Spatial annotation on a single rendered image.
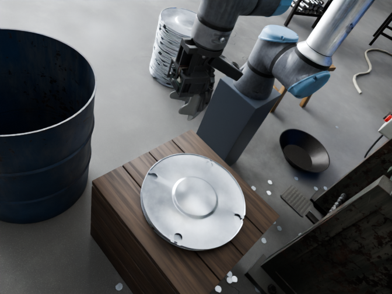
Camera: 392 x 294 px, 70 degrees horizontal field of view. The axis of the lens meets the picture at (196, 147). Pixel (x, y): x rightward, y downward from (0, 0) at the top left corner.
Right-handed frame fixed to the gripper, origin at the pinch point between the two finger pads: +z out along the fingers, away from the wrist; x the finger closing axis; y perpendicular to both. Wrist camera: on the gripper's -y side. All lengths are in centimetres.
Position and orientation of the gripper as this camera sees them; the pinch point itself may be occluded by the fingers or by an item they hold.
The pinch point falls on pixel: (189, 111)
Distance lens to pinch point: 73.0
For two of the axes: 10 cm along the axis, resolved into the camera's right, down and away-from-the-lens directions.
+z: -2.9, 6.2, 7.2
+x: 4.3, 7.6, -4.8
